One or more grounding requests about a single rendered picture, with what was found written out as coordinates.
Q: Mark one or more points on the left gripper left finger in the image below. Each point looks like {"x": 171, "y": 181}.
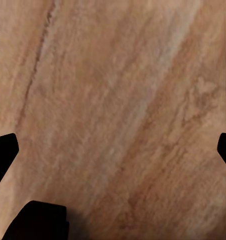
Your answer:
{"x": 9, "y": 148}

